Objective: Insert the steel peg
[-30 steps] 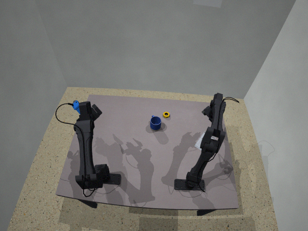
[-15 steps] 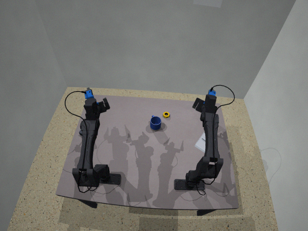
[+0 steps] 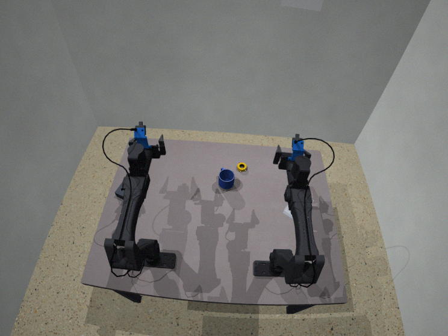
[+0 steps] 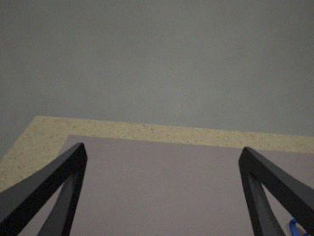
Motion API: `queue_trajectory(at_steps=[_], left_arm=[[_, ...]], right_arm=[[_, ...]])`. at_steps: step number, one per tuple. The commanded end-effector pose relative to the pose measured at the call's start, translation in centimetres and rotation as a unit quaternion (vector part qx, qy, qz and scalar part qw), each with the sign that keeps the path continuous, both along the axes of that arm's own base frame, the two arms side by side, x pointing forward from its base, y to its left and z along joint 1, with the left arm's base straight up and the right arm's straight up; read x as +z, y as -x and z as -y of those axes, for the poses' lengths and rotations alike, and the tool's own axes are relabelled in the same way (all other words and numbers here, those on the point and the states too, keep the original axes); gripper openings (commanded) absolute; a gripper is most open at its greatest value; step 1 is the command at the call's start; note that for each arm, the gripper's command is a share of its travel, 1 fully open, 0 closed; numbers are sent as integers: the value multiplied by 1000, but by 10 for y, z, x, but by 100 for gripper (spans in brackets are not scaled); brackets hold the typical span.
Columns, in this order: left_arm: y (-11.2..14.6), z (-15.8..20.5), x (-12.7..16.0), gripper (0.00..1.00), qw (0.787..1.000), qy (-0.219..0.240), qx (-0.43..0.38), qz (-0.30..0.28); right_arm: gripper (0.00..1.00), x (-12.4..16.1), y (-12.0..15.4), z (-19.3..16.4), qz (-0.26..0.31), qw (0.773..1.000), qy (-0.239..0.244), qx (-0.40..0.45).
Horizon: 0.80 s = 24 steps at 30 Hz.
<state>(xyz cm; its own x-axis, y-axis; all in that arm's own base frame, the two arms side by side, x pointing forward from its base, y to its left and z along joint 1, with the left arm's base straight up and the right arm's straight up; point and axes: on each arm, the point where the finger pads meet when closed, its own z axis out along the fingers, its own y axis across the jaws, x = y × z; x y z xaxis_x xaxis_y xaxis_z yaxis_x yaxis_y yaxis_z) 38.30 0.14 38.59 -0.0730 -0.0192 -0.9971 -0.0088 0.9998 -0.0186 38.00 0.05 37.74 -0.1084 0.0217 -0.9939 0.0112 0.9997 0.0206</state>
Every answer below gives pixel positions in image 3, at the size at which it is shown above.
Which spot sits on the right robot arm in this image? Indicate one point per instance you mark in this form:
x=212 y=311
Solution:
x=297 y=271

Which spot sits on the yellow tape roll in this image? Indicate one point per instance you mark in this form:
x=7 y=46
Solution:
x=239 y=167

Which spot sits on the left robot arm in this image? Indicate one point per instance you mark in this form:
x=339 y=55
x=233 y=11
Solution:
x=131 y=256

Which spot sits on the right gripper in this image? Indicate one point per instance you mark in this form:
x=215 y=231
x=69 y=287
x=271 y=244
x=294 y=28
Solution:
x=287 y=159

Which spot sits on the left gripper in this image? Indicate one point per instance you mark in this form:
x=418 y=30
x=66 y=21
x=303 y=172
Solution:
x=151 y=151

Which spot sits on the blue mug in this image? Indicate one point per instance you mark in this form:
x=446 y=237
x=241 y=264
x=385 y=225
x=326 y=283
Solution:
x=226 y=179

